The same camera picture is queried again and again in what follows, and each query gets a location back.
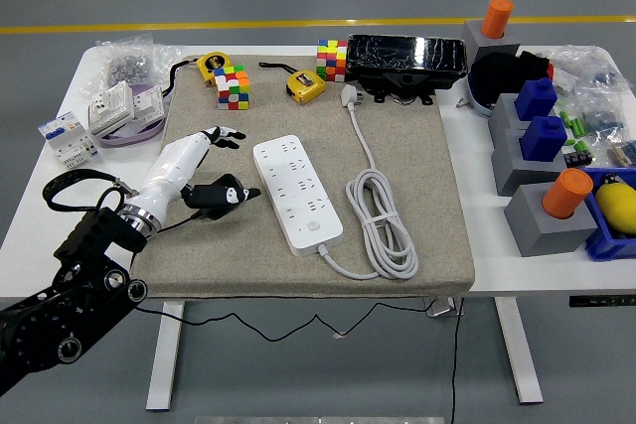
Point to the yellow toy fruit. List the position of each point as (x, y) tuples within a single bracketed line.
[(616, 205)]

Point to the yellow tape measure black face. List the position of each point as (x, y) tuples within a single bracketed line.
[(211, 66)]

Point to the white wall switch panel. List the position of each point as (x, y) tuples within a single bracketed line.
[(148, 103)]

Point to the purple tape roll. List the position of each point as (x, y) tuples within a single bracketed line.
[(131, 138)]

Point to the orange cylinder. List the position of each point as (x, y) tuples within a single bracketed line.
[(566, 193), (497, 17)]

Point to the blue plastic bin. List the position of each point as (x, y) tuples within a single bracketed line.
[(606, 247)]

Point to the clear bag of blue parts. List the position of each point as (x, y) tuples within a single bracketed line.
[(603, 121)]

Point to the dark small electronic component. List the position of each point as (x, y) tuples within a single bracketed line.
[(579, 156)]

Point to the small metal clip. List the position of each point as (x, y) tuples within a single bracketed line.
[(464, 102)]

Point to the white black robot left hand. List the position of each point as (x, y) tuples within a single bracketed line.
[(169, 166)]

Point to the black table control panel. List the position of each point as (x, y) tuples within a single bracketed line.
[(601, 301)]

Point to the white power strip board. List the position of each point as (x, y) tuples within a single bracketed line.
[(298, 195)]

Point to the grey-brown mat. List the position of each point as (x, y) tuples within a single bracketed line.
[(223, 245)]

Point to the clear bag of brown parts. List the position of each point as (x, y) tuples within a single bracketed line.
[(623, 153)]

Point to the blue square peg block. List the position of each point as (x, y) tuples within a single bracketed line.
[(535, 98), (544, 138)]

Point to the white wall socket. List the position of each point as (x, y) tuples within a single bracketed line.
[(109, 108)]

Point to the colourful puzzle cube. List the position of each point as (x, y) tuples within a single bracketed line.
[(233, 91), (332, 61)]

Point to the silver metal bracket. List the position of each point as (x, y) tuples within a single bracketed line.
[(442, 307)]

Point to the yellow tape measure clear window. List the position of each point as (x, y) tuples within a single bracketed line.
[(305, 89)]

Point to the white blue round device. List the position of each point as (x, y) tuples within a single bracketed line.
[(479, 106)]

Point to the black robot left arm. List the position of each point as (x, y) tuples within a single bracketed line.
[(74, 305)]

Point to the green plastic peg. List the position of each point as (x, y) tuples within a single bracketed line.
[(580, 132), (575, 125), (565, 119)]

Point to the black power adapter plug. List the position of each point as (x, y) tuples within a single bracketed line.
[(213, 213)]

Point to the grey block with hole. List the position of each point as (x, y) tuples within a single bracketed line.
[(512, 166), (502, 118), (474, 39), (536, 235)]

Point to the white circuit breaker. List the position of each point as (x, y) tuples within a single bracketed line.
[(64, 138)]

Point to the black device cracked screen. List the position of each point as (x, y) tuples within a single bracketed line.
[(407, 54)]

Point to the clear bag of small parts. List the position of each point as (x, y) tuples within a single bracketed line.
[(586, 66)]

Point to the black cap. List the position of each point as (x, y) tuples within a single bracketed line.
[(497, 76)]

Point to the white table leg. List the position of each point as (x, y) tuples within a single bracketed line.
[(166, 354), (519, 354)]

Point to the clear bag of metal nuts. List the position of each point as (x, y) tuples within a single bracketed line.
[(126, 66)]

